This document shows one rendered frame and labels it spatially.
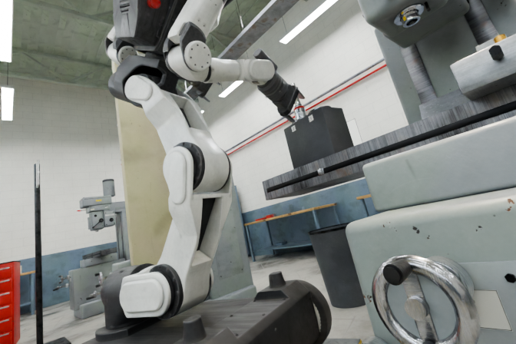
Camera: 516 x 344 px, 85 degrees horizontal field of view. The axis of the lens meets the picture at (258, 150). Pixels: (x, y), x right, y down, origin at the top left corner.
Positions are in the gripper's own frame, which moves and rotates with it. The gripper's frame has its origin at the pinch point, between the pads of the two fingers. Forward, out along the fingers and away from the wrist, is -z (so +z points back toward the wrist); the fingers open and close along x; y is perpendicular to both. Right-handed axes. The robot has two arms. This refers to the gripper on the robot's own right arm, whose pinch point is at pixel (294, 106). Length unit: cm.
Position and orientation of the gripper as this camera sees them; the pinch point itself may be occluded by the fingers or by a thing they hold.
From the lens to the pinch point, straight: 112.9
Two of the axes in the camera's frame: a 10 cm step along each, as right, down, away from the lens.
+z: -6.3, -4.1, -6.6
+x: 3.9, -9.0, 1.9
